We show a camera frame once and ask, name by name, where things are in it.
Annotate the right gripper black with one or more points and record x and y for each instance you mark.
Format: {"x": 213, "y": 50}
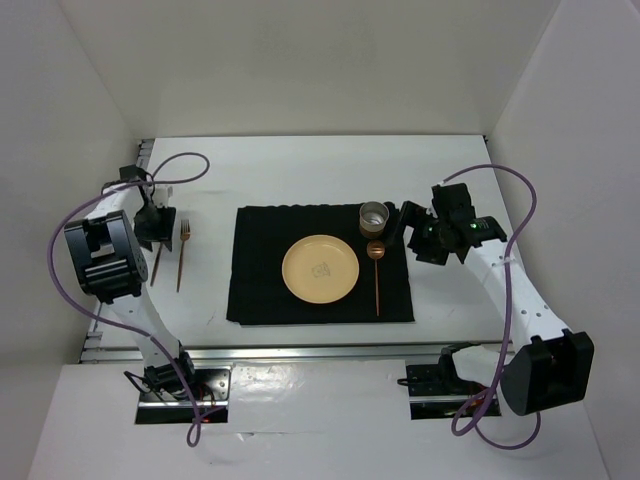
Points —
{"x": 408, "y": 213}

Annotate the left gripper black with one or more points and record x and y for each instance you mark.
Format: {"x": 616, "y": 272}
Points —
{"x": 163, "y": 233}

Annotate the copper knife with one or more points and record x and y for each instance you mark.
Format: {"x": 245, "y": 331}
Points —
{"x": 156, "y": 263}

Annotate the metal cup copper base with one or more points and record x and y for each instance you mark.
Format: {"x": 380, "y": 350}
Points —
{"x": 373, "y": 217}

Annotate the copper spoon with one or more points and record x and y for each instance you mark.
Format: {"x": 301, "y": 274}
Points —
{"x": 376, "y": 250}

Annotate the yellow plate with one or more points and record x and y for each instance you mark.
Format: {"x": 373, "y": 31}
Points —
{"x": 320, "y": 269}

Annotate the black cloth placemat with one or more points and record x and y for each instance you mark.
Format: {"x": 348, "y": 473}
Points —
{"x": 258, "y": 295}

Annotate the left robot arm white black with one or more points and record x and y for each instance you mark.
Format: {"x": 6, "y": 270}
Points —
{"x": 167, "y": 365}

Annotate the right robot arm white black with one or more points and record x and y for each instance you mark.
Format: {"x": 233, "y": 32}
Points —
{"x": 551, "y": 364}

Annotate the copper fork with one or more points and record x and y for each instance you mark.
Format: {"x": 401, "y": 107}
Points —
{"x": 185, "y": 234}

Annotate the aluminium left rail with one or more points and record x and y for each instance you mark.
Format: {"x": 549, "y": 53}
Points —
{"x": 115, "y": 272}

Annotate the aluminium rail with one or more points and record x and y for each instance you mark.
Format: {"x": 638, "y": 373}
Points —
{"x": 115, "y": 272}
{"x": 274, "y": 353}

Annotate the aluminium front rail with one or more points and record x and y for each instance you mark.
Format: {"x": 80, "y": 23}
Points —
{"x": 274, "y": 353}

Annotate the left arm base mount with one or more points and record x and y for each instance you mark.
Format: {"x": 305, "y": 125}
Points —
{"x": 211, "y": 391}

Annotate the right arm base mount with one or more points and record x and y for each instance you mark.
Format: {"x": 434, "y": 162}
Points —
{"x": 435, "y": 390}

